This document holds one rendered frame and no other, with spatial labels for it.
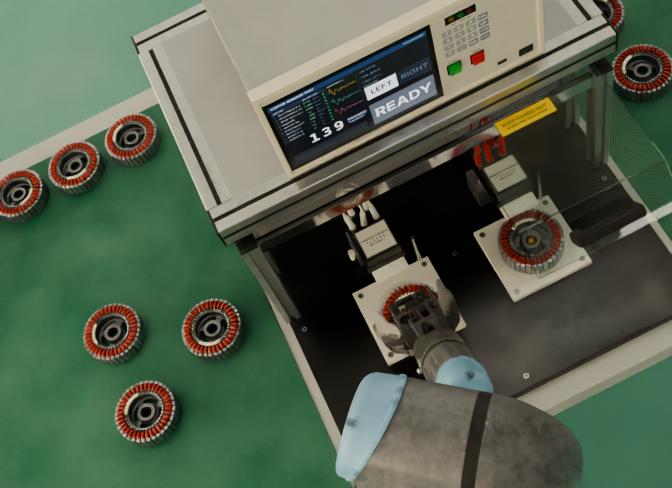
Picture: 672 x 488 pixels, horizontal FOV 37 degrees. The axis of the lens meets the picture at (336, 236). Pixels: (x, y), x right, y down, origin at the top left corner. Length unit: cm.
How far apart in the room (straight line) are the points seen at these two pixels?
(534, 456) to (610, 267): 80
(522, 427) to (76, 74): 256
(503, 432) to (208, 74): 90
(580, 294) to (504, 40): 48
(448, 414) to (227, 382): 86
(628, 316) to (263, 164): 66
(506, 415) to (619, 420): 148
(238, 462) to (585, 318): 64
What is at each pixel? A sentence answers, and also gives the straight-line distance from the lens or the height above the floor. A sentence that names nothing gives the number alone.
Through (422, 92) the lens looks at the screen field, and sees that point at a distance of 150.
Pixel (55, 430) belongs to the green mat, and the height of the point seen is 75.
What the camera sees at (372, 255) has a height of 92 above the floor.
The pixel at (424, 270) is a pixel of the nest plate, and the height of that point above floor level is 78.
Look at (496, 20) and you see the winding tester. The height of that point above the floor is 124.
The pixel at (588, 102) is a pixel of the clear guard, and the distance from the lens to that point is 159.
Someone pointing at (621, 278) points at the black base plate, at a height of 77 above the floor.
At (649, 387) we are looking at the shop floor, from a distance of 251.
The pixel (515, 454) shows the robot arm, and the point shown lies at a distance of 101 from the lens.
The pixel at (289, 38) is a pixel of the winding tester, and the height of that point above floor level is 132.
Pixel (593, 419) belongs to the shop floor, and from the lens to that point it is 248.
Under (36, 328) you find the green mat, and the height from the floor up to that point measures 75.
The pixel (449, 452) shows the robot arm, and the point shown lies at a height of 141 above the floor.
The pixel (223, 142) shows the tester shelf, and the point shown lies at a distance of 159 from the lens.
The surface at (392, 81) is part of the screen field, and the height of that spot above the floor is 122.
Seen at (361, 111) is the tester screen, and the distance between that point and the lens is 147.
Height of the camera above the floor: 237
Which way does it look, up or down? 60 degrees down
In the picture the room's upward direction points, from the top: 25 degrees counter-clockwise
